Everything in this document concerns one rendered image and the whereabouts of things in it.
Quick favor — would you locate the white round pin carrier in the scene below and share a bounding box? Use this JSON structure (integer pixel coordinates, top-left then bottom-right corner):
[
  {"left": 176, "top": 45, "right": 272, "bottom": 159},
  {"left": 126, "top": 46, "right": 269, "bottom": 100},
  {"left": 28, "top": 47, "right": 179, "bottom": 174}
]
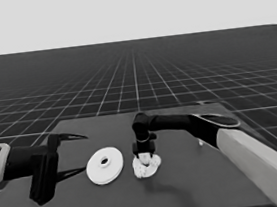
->
[{"left": 130, "top": 152, "right": 164, "bottom": 180}]

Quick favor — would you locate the large thick white disc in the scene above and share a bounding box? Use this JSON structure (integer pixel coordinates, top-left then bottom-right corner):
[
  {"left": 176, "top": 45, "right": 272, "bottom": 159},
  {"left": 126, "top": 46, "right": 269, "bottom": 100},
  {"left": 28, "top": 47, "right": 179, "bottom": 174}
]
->
[{"left": 83, "top": 145, "right": 127, "bottom": 188}]

